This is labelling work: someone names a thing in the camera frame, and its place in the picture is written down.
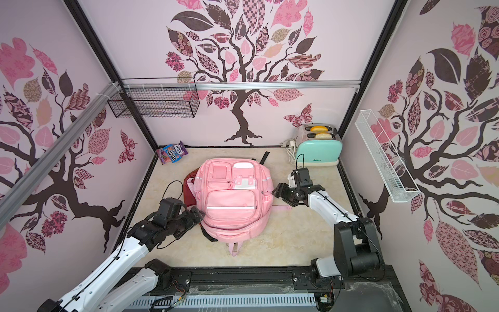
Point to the mint green toaster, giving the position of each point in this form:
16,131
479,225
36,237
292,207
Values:
318,145

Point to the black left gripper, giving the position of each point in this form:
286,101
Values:
190,222

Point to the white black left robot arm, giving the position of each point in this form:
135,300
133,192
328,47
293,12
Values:
101,290

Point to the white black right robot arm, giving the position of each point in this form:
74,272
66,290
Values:
356,248

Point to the black wire basket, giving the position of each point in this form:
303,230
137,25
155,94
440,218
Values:
167,98

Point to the blue M&M's candy bag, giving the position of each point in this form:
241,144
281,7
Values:
170,155

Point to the red backpack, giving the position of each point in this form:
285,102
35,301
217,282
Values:
189,198

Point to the white slotted cable duct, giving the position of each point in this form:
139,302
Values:
223,302

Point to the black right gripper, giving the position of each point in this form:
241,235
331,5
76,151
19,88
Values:
292,193

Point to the aluminium rail wall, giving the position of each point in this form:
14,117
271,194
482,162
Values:
267,85
20,192

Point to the pink red candy bag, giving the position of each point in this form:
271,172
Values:
160,156

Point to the aluminium rail left wall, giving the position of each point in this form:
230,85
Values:
20,192

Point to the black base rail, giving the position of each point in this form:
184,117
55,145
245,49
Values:
300,278

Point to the white wire shelf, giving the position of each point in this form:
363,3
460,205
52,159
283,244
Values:
377,134

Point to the black backpack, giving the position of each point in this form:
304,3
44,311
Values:
264,157

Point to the aluminium rail back wall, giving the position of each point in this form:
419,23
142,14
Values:
267,85

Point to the pink backpack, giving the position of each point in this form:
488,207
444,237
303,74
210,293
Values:
234,199

